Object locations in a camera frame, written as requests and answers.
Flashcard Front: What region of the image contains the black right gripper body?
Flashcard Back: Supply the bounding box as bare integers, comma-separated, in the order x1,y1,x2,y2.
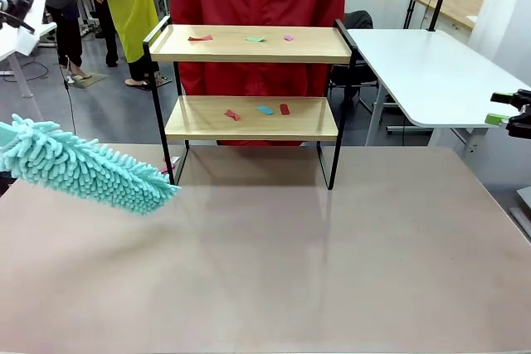
506,88,531,140

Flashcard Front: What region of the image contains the teal chenille duster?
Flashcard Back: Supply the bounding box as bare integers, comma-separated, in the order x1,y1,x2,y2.
0,113,183,216

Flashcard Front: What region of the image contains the large white table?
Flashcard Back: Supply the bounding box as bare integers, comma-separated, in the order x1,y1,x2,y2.
345,28,531,158

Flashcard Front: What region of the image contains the wooden top table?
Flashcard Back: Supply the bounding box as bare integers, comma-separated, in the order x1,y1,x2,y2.
410,0,485,32

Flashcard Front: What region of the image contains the black chair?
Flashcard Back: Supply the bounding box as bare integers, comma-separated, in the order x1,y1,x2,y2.
331,10,389,123

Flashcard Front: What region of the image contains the person in yellow apron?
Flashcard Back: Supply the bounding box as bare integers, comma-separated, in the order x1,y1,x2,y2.
74,0,163,90

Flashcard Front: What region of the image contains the olive floor mat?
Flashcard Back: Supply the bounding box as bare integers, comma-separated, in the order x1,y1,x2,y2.
68,73,110,90

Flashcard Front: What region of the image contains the person in dark clothes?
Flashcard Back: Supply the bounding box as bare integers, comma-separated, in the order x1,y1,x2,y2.
24,0,95,81

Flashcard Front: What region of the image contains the small white table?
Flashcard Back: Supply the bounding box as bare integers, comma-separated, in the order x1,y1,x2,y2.
0,21,58,123

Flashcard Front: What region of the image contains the black frame wooden two-tier shelf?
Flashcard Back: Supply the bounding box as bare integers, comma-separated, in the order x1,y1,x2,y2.
143,16,358,192

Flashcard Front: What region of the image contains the thin black hanging cable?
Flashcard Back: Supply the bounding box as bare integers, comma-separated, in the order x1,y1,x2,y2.
60,55,78,131

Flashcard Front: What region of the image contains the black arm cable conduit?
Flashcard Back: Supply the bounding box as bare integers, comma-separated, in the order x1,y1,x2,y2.
0,0,36,34

